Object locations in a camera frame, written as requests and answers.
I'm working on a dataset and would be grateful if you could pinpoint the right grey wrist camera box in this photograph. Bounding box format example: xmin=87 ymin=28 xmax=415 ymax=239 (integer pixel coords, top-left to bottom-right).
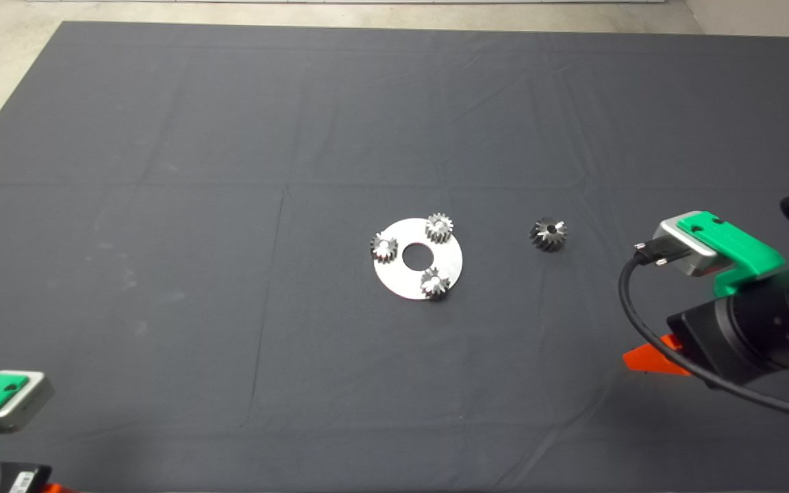
xmin=653 ymin=214 xmax=718 ymax=277

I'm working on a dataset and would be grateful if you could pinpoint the right green camera mount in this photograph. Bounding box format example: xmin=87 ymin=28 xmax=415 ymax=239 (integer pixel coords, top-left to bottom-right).
xmin=675 ymin=211 xmax=786 ymax=296

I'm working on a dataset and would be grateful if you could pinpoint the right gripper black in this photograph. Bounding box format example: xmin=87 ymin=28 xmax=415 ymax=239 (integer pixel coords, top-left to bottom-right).
xmin=623 ymin=267 xmax=789 ymax=390

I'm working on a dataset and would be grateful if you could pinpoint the small steel gear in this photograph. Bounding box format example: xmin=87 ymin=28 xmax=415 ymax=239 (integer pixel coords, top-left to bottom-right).
xmin=425 ymin=213 xmax=454 ymax=244
xmin=370 ymin=233 xmax=399 ymax=264
xmin=420 ymin=268 xmax=451 ymax=301

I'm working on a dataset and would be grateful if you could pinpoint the dark grey table cloth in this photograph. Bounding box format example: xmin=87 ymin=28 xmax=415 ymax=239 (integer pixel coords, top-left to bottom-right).
xmin=0 ymin=19 xmax=789 ymax=493

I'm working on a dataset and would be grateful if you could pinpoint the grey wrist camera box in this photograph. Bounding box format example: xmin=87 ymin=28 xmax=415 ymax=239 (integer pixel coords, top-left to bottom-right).
xmin=653 ymin=214 xmax=718 ymax=277
xmin=0 ymin=372 xmax=54 ymax=433

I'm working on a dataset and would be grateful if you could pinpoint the round metal plate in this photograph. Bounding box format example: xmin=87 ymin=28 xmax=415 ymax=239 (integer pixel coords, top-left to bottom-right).
xmin=373 ymin=218 xmax=464 ymax=301

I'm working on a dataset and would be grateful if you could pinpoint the large steel gear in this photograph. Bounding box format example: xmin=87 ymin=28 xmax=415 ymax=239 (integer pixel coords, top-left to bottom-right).
xmin=529 ymin=217 xmax=568 ymax=252

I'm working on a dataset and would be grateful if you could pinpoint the right black camera cable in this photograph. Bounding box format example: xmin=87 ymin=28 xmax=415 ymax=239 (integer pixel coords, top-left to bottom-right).
xmin=618 ymin=240 xmax=789 ymax=424

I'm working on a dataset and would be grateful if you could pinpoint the left grey wrist camera box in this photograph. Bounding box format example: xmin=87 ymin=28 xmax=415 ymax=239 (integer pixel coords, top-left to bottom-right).
xmin=0 ymin=372 xmax=54 ymax=433

